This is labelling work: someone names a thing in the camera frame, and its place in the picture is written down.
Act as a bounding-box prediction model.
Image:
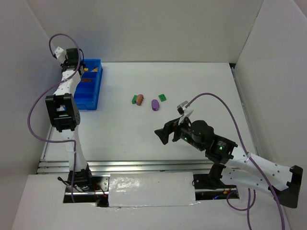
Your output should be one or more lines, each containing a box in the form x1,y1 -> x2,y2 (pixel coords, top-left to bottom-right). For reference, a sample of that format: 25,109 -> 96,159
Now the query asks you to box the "aluminium rail base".
36,159 -> 262,192

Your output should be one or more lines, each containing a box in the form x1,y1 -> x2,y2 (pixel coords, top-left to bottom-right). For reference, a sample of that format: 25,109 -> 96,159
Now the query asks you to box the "pink orange lego piece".
136,94 -> 144,106

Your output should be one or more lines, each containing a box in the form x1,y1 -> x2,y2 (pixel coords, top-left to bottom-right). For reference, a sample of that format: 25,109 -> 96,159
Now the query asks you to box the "purple oval lego piece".
151,99 -> 160,111

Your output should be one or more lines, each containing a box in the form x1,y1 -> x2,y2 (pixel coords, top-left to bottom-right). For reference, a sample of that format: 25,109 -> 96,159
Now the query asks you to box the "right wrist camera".
177,101 -> 194,125

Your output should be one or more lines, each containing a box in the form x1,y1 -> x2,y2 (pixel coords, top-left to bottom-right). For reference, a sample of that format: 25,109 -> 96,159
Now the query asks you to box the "blue compartment bin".
74,59 -> 103,110

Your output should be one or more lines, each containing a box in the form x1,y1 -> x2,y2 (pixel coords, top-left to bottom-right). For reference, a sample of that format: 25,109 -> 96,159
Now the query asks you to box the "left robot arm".
45,47 -> 93,192

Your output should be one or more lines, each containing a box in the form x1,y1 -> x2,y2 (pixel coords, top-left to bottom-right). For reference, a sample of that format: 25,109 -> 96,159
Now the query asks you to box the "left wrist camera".
54,46 -> 66,63

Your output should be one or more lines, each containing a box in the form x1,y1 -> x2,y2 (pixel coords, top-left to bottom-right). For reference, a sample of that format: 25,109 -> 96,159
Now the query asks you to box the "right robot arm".
155,118 -> 303,208

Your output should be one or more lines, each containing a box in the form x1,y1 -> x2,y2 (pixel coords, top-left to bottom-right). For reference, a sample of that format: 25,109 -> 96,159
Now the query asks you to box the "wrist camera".
177,101 -> 194,125
54,46 -> 66,63

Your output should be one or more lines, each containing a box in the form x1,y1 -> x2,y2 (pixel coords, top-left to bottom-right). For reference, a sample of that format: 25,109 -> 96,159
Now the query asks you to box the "green lego block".
131,95 -> 137,104
158,94 -> 166,102

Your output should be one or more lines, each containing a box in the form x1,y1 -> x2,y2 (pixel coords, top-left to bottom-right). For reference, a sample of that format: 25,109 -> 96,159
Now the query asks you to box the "white foil covered panel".
108,172 -> 196,207

